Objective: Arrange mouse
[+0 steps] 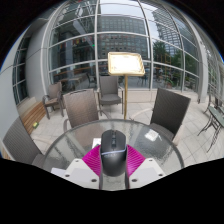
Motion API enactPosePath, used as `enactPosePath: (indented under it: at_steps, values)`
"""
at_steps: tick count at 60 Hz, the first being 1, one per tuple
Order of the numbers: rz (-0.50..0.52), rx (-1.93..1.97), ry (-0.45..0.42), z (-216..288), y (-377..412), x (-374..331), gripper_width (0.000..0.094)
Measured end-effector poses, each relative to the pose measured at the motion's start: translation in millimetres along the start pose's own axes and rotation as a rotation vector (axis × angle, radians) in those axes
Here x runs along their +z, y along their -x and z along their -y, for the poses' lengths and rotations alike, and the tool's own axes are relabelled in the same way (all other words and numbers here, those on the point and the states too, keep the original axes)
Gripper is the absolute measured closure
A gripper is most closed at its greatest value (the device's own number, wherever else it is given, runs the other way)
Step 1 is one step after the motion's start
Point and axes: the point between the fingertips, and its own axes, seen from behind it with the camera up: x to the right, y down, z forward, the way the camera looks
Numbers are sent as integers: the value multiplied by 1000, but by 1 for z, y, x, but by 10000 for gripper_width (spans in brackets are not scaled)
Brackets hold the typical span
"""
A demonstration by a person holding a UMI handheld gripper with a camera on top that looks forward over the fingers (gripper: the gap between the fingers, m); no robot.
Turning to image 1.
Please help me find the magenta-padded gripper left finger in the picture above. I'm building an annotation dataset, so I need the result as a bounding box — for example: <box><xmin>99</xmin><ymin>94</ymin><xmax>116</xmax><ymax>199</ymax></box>
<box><xmin>64</xmin><ymin>143</ymin><xmax>103</xmax><ymax>190</ymax></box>

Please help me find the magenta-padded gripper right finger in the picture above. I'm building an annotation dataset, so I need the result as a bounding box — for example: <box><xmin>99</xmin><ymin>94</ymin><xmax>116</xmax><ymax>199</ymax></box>
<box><xmin>124</xmin><ymin>144</ymin><xmax>167</xmax><ymax>190</ymax></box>

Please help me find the black computer mouse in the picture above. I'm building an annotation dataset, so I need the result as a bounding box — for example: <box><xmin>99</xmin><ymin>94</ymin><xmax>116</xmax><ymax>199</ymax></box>
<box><xmin>99</xmin><ymin>129</ymin><xmax>129</xmax><ymax>178</ymax></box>

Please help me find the grey wicker chair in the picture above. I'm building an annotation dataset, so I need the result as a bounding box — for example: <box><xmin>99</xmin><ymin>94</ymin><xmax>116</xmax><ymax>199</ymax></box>
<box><xmin>96</xmin><ymin>75</ymin><xmax>125</xmax><ymax>116</ymax></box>
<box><xmin>62</xmin><ymin>88</ymin><xmax>112</xmax><ymax>133</ymax></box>
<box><xmin>148</xmin><ymin>87</ymin><xmax>192</xmax><ymax>147</ymax></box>
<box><xmin>41</xmin><ymin>81</ymin><xmax>65</xmax><ymax>120</ymax></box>
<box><xmin>2</xmin><ymin>116</ymin><xmax>47</xmax><ymax>169</ymax></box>

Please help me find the wooden slat bench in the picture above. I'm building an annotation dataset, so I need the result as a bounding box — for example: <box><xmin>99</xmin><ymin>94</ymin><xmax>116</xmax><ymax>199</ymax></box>
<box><xmin>17</xmin><ymin>96</ymin><xmax>48</xmax><ymax>135</ymax></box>
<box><xmin>0</xmin><ymin>139</ymin><xmax>13</xmax><ymax>161</ymax></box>

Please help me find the black metal folding furniture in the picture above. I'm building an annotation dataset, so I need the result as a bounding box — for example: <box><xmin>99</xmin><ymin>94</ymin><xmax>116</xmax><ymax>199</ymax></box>
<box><xmin>197</xmin><ymin>94</ymin><xmax>224</xmax><ymax>153</ymax></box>

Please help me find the gold menu stand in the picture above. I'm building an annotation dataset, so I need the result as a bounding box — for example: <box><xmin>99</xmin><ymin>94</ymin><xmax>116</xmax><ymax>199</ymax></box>
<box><xmin>106</xmin><ymin>51</ymin><xmax>146</xmax><ymax>121</ymax></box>

